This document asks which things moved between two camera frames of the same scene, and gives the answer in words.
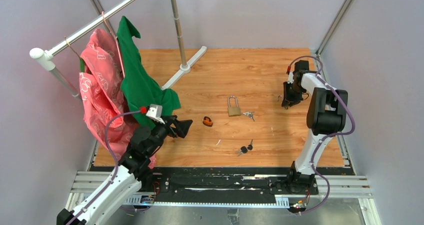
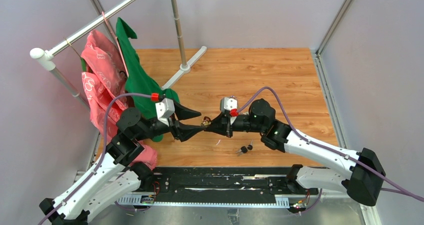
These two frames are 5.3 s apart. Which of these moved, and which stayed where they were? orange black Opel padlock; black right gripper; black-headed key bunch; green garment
Moved: black right gripper
Stayed: green garment; orange black Opel padlock; black-headed key bunch
